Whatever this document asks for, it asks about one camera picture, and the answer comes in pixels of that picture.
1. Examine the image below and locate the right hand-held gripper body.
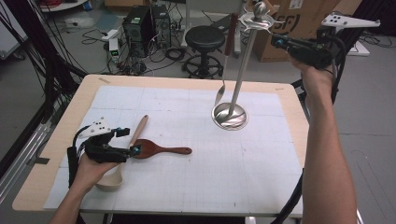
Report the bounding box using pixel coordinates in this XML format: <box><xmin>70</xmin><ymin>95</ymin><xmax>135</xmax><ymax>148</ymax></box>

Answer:
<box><xmin>288</xmin><ymin>12</ymin><xmax>381</xmax><ymax>70</ymax></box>

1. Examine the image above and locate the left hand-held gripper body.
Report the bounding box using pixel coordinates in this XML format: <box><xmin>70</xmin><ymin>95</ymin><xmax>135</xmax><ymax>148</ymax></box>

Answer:
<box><xmin>78</xmin><ymin>117</ymin><xmax>132</xmax><ymax>164</ymax></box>

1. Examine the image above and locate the light wooden spoon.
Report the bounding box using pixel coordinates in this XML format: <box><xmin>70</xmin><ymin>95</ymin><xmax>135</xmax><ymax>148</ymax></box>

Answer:
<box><xmin>94</xmin><ymin>114</ymin><xmax>149</xmax><ymax>192</ymax></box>

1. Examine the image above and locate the dark brown wooden rice paddle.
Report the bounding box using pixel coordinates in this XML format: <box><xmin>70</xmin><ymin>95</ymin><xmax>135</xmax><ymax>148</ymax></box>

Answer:
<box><xmin>132</xmin><ymin>138</ymin><xmax>193</xmax><ymax>160</ymax></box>

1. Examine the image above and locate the metal spatula with brown handle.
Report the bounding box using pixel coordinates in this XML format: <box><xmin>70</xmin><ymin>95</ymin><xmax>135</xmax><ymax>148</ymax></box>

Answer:
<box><xmin>214</xmin><ymin>12</ymin><xmax>239</xmax><ymax>106</ymax></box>

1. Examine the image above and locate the metal utensil stand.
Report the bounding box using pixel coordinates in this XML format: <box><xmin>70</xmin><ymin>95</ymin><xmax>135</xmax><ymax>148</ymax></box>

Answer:
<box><xmin>211</xmin><ymin>1</ymin><xmax>283</xmax><ymax>131</ymax></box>

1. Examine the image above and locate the person's right hand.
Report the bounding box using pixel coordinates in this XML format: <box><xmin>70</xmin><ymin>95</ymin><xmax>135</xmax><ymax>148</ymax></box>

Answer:
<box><xmin>289</xmin><ymin>56</ymin><xmax>336</xmax><ymax>94</ymax></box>

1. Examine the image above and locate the person's left hand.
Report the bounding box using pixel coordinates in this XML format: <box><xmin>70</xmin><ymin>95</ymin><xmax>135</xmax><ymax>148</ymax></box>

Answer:
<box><xmin>74</xmin><ymin>153</ymin><xmax>120</xmax><ymax>191</ymax></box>

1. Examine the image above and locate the large cardboard box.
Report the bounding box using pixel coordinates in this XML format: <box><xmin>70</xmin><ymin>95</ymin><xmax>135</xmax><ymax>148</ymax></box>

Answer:
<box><xmin>252</xmin><ymin>0</ymin><xmax>342</xmax><ymax>63</ymax></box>

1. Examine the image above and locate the white metal stand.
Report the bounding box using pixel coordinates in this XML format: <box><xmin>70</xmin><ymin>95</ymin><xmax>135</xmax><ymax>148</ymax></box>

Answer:
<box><xmin>233</xmin><ymin>0</ymin><xmax>248</xmax><ymax>59</ymax></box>

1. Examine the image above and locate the white flat board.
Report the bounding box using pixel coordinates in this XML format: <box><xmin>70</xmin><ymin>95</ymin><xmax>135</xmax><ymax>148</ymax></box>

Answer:
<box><xmin>346</xmin><ymin>40</ymin><xmax>371</xmax><ymax>57</ymax></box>

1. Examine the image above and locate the black flat device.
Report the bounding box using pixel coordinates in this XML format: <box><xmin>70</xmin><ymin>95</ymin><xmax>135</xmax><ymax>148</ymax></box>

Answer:
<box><xmin>209</xmin><ymin>13</ymin><xmax>233</xmax><ymax>32</ymax></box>

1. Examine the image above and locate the black tape strip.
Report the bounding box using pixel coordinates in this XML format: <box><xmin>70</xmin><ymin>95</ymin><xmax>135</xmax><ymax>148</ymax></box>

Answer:
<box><xmin>26</xmin><ymin>157</ymin><xmax>50</xmax><ymax>166</ymax></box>

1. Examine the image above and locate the black round stool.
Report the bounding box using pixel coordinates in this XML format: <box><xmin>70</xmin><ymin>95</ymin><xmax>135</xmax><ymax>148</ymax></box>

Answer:
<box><xmin>181</xmin><ymin>25</ymin><xmax>226</xmax><ymax>79</ymax></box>

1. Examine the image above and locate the white grid mat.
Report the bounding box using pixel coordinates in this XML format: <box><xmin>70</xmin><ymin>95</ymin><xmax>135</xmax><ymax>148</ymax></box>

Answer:
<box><xmin>43</xmin><ymin>85</ymin><xmax>308</xmax><ymax>218</ymax></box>

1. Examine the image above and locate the small device with green display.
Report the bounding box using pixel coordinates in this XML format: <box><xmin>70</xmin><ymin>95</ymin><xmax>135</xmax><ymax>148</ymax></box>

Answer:
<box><xmin>108</xmin><ymin>37</ymin><xmax>120</xmax><ymax>62</ymax></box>

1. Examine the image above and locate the white power strip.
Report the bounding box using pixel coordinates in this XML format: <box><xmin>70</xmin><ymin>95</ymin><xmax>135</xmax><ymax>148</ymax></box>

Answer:
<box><xmin>101</xmin><ymin>28</ymin><xmax>120</xmax><ymax>42</ymax></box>

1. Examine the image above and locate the wide black computer tower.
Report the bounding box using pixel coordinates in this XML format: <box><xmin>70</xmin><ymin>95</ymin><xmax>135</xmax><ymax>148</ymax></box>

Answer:
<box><xmin>121</xmin><ymin>5</ymin><xmax>157</xmax><ymax>59</ymax></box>

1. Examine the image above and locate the narrow black computer tower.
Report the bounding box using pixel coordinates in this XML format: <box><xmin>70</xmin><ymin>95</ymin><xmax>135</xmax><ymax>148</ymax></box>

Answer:
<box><xmin>151</xmin><ymin>4</ymin><xmax>172</xmax><ymax>49</ymax></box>

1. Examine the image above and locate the white round table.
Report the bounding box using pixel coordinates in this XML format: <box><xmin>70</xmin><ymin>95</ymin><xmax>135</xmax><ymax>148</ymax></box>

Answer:
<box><xmin>38</xmin><ymin>0</ymin><xmax>89</xmax><ymax>13</ymax></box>

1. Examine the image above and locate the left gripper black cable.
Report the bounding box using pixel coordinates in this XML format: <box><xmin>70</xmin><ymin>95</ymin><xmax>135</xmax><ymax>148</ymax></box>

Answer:
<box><xmin>66</xmin><ymin>124</ymin><xmax>92</xmax><ymax>189</ymax></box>

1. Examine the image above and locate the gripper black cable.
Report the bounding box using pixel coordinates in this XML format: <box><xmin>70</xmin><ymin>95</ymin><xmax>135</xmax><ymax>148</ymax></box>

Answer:
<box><xmin>270</xmin><ymin>32</ymin><xmax>347</xmax><ymax>224</ymax></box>
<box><xmin>66</xmin><ymin>124</ymin><xmax>92</xmax><ymax>189</ymax></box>

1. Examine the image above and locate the aluminium rail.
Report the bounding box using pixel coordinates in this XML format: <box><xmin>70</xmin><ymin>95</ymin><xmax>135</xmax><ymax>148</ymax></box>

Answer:
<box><xmin>300</xmin><ymin>101</ymin><xmax>364</xmax><ymax>224</ymax></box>
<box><xmin>0</xmin><ymin>120</ymin><xmax>52</xmax><ymax>203</ymax></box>

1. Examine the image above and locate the black metal frame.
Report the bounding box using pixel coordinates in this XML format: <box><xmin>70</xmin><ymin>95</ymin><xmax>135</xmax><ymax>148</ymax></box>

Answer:
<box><xmin>0</xmin><ymin>0</ymin><xmax>89</xmax><ymax>180</ymax></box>
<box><xmin>291</xmin><ymin>0</ymin><xmax>387</xmax><ymax>105</ymax></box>

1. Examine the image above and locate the tangle of black floor cables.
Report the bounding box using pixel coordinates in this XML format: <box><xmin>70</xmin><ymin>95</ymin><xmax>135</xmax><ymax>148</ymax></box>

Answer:
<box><xmin>81</xmin><ymin>27</ymin><xmax>188</xmax><ymax>77</ymax></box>

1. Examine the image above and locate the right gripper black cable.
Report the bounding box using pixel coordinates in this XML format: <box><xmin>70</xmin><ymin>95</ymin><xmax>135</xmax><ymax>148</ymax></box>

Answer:
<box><xmin>270</xmin><ymin>32</ymin><xmax>347</xmax><ymax>224</ymax></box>

